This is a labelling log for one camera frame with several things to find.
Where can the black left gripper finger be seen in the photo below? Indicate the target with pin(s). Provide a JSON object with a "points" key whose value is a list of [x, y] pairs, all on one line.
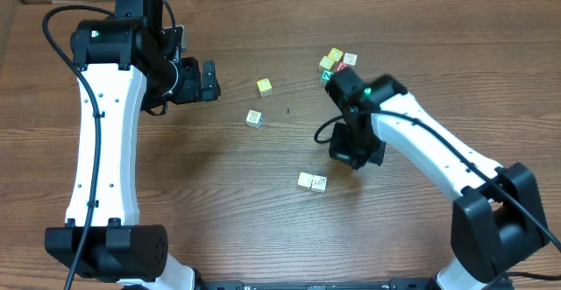
{"points": [[209, 73], [210, 91]]}

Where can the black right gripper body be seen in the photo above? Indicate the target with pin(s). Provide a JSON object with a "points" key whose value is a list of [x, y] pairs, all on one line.
{"points": [[351, 154]]}

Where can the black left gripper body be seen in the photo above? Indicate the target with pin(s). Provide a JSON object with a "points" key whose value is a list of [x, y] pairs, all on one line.
{"points": [[207, 81]]}

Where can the wooden block with E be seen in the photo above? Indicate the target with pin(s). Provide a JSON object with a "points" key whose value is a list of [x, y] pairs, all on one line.
{"points": [[254, 119]]}

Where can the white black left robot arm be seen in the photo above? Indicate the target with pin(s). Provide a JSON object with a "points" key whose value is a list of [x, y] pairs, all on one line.
{"points": [[126, 63]]}

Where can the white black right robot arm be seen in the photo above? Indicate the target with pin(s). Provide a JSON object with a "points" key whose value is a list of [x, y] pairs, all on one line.
{"points": [[497, 213]]}

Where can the yellow top wooden block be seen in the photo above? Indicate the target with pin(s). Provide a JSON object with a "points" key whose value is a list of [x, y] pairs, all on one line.
{"points": [[265, 87]]}

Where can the green Z wooden block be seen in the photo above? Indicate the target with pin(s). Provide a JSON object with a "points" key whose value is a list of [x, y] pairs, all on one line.
{"points": [[325, 77]]}

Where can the red top wooden block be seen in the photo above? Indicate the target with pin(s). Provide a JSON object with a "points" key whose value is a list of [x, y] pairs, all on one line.
{"points": [[341, 66]]}

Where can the pale yellow block front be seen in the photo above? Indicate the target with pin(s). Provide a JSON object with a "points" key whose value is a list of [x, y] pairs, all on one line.
{"points": [[327, 63]]}

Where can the white top wooden block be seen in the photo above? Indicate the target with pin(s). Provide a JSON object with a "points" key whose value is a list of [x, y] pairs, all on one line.
{"points": [[350, 59]]}

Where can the yellow block at back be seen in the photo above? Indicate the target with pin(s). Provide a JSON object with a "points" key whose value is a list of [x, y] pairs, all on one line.
{"points": [[336, 54]]}

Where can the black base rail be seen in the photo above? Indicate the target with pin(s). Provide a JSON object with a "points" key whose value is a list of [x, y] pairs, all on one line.
{"points": [[393, 284]]}

